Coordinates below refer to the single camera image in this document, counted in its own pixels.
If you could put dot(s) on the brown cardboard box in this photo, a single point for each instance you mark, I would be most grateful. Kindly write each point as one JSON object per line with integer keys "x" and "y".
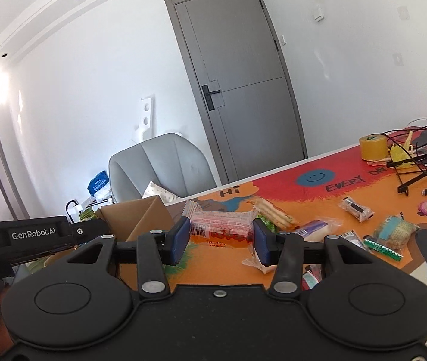
{"x": 130, "y": 218}

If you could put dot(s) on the grey upholstered chair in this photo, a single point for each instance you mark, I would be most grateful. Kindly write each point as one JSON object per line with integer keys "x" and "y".
{"x": 168, "y": 161}

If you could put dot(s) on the clear silver snack packet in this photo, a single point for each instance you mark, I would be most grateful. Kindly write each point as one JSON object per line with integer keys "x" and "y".
{"x": 352, "y": 240}

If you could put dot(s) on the white wall switch box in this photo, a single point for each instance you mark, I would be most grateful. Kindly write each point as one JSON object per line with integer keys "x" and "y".
{"x": 319, "y": 13}

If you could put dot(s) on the orange-edged bread snack packet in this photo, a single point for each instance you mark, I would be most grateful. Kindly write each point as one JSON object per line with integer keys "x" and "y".
{"x": 273, "y": 212}

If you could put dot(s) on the white and purple snack packet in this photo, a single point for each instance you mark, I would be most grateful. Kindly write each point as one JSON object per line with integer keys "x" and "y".
{"x": 317, "y": 229}

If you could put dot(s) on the beige and green snack packet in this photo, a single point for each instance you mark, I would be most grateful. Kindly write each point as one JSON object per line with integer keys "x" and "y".
{"x": 394, "y": 231}

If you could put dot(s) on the black folding stand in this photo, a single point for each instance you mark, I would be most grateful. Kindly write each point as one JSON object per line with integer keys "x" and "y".
{"x": 400, "y": 163}

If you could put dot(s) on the green and black snack packet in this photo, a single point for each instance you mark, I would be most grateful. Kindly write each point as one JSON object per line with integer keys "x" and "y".
{"x": 383, "y": 250}

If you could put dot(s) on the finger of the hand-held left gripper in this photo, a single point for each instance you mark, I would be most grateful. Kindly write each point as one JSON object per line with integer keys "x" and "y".
{"x": 87, "y": 230}

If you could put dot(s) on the blue and white bag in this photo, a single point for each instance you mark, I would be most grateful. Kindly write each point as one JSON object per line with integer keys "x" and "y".
{"x": 98, "y": 184}

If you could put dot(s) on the small white snack packet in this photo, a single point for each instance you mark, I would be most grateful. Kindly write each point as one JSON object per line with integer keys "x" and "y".
{"x": 253, "y": 262}

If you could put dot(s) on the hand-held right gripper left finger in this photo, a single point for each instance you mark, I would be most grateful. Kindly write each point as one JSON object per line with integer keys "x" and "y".
{"x": 179, "y": 242}

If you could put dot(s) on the white foam piece with holes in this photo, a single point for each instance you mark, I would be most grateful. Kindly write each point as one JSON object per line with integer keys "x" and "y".
{"x": 146, "y": 120}

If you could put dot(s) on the colourful printed table mat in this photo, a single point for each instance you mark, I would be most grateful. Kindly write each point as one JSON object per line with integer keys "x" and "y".
{"x": 311, "y": 195}

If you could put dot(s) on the grey wall plate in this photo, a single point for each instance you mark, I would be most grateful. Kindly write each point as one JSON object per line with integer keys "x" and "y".
{"x": 403, "y": 12}

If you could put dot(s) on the crumpled yellow toy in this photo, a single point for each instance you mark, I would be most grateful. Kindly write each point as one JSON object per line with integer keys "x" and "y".
{"x": 398, "y": 154}

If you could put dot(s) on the yellow-brown tape roll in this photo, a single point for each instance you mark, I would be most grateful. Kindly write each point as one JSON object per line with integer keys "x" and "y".
{"x": 373, "y": 150}

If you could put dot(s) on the white dotted pillow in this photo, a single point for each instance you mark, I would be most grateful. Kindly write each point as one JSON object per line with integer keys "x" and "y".
{"x": 159, "y": 191}

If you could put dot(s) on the clear dark wafer packet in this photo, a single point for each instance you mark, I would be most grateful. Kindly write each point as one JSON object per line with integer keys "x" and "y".
{"x": 356, "y": 209}

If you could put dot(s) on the pink and red snack packet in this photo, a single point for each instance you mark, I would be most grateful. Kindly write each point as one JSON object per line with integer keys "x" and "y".
{"x": 221, "y": 225}

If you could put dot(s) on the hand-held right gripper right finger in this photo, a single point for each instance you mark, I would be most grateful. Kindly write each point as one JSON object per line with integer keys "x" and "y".
{"x": 263, "y": 246}

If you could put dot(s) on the black metal rack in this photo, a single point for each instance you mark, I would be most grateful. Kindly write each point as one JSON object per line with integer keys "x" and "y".
{"x": 67, "y": 210}

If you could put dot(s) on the small red snack packet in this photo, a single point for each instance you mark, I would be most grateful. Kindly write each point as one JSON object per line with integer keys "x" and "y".
{"x": 311, "y": 276}

